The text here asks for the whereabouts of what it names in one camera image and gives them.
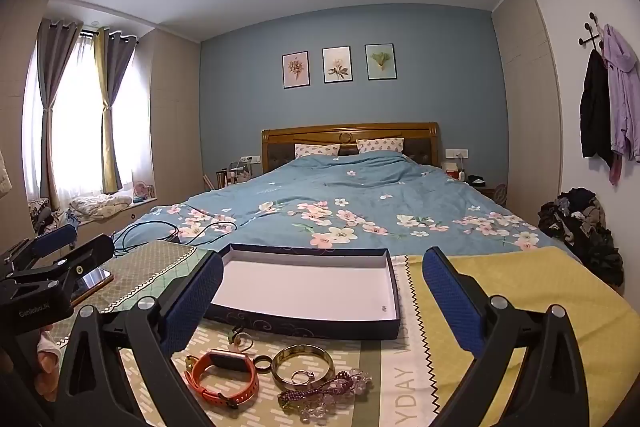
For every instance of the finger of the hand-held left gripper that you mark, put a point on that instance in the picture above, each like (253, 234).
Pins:
(90, 249)
(55, 235)

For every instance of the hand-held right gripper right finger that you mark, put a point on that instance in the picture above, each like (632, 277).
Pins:
(452, 302)

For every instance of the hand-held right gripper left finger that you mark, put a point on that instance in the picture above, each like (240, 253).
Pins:
(195, 302)

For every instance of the orange smartwatch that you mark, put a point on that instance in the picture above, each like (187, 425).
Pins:
(222, 358)

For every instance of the dark blue shallow box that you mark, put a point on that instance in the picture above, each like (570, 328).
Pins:
(300, 287)

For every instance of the gold bangle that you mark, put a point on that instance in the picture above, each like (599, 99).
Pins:
(327, 364)

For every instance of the person's left hand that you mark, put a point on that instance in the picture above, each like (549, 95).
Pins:
(47, 359)

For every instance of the smartphone with gold edge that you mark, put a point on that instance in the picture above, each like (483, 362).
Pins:
(95, 279)

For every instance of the crumpled floral cloth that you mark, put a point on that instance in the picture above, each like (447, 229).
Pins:
(97, 207)

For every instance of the beige window bench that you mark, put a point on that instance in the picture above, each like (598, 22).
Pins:
(125, 217)

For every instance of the tan lattice-pattern mat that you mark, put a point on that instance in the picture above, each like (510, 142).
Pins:
(145, 267)

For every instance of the small pink fan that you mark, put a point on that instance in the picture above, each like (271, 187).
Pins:
(141, 191)

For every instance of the white sheer curtain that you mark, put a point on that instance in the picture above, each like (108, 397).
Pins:
(80, 117)

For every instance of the clear cosmetic organizer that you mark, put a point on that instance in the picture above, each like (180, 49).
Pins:
(239, 171)

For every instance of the blue floral duvet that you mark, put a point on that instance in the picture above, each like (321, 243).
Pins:
(350, 192)

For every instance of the pile of dark clothes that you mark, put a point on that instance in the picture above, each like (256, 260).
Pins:
(585, 227)

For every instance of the beige wardrobe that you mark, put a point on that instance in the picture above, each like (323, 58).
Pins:
(175, 117)
(530, 107)

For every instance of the grey yellow curtain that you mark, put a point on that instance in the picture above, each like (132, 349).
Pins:
(112, 77)

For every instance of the white dotted pillow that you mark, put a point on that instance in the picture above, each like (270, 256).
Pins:
(315, 150)
(380, 145)

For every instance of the wooden headboard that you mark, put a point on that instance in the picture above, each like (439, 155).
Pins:
(350, 131)

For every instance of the maroon scarf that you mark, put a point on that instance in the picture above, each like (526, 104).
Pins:
(615, 169)

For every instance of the black jacket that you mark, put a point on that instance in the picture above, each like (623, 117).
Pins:
(595, 107)

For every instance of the framed pink flower picture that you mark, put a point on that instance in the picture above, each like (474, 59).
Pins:
(296, 70)

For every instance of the framed white flower picture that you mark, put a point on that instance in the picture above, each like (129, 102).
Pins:
(337, 65)

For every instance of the purple jacket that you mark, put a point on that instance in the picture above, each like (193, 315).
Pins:
(625, 97)

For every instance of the white wall socket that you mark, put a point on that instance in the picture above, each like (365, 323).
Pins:
(456, 153)
(249, 159)

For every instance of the black wall coat rack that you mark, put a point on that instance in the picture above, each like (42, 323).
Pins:
(591, 38)

